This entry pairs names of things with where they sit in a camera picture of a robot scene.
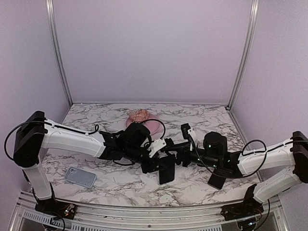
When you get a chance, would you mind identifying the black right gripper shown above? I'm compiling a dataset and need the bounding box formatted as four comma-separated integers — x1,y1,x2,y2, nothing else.
167,141,220,169

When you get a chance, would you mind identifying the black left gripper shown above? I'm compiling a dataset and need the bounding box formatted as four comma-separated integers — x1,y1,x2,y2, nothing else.
125,144,168,174

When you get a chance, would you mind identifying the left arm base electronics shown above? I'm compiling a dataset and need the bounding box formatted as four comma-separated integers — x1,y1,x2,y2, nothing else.
32,189,77,220

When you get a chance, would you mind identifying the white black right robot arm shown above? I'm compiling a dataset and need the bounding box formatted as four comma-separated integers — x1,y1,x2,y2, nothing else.
163,131,308,216

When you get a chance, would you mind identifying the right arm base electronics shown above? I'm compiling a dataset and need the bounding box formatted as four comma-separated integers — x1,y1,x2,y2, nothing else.
220,194,264,221

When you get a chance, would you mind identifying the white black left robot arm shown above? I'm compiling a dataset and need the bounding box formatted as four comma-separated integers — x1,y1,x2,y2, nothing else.
13,111,166,214

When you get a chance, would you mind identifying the light blue phone case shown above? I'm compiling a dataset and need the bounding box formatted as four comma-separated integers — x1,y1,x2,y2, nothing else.
64,167,97,188

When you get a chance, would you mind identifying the pink plate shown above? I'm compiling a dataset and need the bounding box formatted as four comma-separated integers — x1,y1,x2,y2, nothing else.
125,114,164,135

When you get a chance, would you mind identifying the black smartphone on table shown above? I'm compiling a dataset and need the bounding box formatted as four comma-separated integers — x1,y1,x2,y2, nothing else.
208,168,232,190

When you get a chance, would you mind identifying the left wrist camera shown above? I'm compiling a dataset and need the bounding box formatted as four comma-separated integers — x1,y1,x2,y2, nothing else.
147,139,172,158

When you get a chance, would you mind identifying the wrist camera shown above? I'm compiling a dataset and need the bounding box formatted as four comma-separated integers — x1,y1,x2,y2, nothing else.
147,139,172,158
180,123,198,151

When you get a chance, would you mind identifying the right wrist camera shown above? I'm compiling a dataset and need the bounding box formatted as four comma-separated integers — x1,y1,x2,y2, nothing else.
180,123,198,151

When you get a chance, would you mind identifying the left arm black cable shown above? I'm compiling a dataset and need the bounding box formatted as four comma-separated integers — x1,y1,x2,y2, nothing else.
4,119,167,167

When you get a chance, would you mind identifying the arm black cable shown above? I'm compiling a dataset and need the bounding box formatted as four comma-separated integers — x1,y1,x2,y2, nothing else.
4,119,167,167
189,137,293,179

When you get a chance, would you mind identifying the right aluminium frame post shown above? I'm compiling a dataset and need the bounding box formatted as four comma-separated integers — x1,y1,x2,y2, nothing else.
227,0,259,110

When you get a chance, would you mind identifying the aluminium frame post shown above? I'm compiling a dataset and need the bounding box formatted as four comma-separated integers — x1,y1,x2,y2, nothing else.
227,0,259,110
46,0,73,107

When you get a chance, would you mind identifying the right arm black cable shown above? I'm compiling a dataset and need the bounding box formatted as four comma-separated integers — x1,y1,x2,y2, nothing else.
189,137,293,179

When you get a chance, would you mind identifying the aluminium table front rail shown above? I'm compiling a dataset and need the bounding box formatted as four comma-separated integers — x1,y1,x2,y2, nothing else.
8,191,289,231

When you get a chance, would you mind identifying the left aluminium frame post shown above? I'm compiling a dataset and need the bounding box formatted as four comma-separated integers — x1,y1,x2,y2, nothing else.
46,0,73,107

